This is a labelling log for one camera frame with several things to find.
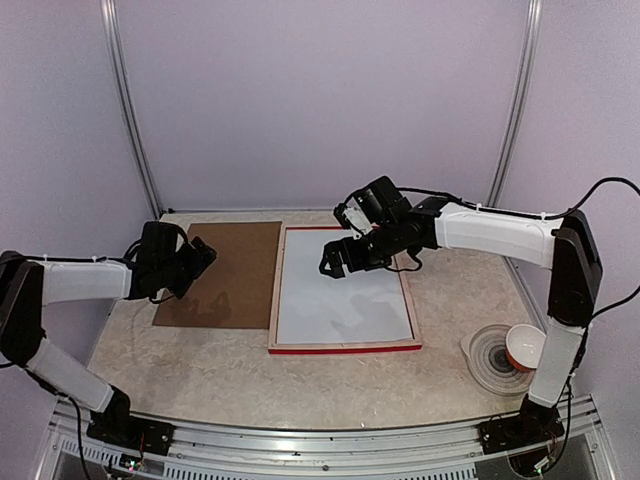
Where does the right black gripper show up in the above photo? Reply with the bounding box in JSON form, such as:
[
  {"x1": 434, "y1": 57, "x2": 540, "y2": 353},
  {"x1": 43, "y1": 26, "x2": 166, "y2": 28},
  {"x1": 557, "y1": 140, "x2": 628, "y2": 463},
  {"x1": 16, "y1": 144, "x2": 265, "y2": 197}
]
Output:
[{"x1": 319, "y1": 220, "x2": 403, "y2": 278}]

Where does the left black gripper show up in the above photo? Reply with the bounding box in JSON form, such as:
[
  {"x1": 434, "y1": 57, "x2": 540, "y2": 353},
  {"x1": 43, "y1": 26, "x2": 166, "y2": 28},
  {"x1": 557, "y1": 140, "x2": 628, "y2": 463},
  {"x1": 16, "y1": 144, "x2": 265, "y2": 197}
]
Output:
[{"x1": 157, "y1": 237, "x2": 215, "y2": 300}]

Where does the brown backing board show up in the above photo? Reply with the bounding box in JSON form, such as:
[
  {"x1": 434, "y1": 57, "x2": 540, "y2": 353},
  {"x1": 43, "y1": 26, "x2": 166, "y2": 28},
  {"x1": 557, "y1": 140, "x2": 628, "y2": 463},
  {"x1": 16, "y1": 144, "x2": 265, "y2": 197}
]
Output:
[{"x1": 152, "y1": 222, "x2": 282, "y2": 330}]

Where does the cat and books photo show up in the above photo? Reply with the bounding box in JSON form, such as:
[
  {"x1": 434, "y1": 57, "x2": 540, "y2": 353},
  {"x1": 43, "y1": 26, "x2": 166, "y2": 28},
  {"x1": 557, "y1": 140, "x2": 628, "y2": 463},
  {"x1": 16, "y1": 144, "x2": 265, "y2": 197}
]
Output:
[{"x1": 275, "y1": 229, "x2": 414, "y2": 346}]

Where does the red wooden picture frame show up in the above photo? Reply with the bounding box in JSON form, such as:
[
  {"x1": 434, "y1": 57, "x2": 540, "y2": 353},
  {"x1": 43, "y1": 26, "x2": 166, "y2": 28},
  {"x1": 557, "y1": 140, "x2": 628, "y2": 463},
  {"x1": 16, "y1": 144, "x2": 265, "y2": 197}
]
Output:
[{"x1": 268, "y1": 224, "x2": 422, "y2": 356}]

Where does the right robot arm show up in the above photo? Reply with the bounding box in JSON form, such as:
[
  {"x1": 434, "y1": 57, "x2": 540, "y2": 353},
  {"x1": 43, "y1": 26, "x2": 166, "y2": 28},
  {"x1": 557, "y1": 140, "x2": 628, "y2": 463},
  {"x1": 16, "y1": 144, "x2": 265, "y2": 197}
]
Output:
[{"x1": 319, "y1": 176, "x2": 639, "y2": 448}]

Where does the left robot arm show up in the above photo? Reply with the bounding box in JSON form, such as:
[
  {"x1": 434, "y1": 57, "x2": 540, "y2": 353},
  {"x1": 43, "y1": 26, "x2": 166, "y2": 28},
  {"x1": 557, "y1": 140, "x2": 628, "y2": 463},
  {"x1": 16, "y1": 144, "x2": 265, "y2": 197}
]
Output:
[{"x1": 1, "y1": 221, "x2": 217, "y2": 445}]

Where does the clear glass plate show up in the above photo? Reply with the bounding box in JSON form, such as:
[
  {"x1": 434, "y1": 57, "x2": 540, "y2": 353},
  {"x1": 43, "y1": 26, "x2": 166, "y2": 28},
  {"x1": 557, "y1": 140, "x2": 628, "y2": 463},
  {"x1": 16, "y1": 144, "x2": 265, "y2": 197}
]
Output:
[{"x1": 460, "y1": 324, "x2": 534, "y2": 397}]

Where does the white orange bowl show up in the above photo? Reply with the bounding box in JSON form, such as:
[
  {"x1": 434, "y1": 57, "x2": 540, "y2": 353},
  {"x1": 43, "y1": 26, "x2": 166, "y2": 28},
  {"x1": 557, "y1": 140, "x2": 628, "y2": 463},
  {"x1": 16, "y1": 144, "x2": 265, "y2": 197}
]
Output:
[{"x1": 505, "y1": 324, "x2": 546, "y2": 372}]

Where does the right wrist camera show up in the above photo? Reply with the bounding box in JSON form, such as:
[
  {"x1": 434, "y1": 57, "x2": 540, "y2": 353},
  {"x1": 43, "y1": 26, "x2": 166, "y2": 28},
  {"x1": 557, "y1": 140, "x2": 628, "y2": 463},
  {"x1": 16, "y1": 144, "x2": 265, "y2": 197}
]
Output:
[{"x1": 333, "y1": 203, "x2": 374, "y2": 240}]

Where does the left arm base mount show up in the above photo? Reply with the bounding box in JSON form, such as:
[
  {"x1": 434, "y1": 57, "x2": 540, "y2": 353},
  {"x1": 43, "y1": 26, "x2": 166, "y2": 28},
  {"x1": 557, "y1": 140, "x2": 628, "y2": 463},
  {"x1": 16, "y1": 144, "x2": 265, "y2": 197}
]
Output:
[{"x1": 87, "y1": 417, "x2": 176, "y2": 456}]

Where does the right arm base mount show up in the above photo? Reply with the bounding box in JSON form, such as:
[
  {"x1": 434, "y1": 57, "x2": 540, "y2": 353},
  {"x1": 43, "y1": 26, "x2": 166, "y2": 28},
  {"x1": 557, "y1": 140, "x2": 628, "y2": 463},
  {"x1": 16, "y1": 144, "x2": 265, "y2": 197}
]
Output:
[{"x1": 477, "y1": 416, "x2": 565, "y2": 455}]

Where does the left aluminium post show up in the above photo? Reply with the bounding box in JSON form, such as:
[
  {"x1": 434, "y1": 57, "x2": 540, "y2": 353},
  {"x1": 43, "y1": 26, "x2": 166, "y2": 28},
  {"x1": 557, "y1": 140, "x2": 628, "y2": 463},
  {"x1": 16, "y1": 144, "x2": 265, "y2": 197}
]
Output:
[{"x1": 100, "y1": 0, "x2": 163, "y2": 219}]

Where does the aluminium post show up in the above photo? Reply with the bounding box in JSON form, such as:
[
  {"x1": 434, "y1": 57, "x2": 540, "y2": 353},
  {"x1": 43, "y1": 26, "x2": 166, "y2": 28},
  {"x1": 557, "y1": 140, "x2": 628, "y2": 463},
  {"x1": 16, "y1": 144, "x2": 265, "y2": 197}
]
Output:
[
  {"x1": 487, "y1": 0, "x2": 543, "y2": 207},
  {"x1": 100, "y1": 0, "x2": 163, "y2": 219}
]

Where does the right aluminium post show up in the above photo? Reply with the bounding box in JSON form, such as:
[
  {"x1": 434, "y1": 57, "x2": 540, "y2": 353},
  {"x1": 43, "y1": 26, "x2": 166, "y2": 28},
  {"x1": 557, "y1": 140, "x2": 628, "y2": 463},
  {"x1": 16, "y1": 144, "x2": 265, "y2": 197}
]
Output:
[{"x1": 487, "y1": 0, "x2": 543, "y2": 207}]

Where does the front aluminium rail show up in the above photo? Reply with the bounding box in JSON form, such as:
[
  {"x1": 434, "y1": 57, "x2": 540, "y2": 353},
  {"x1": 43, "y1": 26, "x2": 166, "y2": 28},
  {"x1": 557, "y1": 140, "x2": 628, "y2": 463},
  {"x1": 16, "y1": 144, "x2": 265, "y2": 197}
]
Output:
[{"x1": 49, "y1": 397, "x2": 601, "y2": 480}]

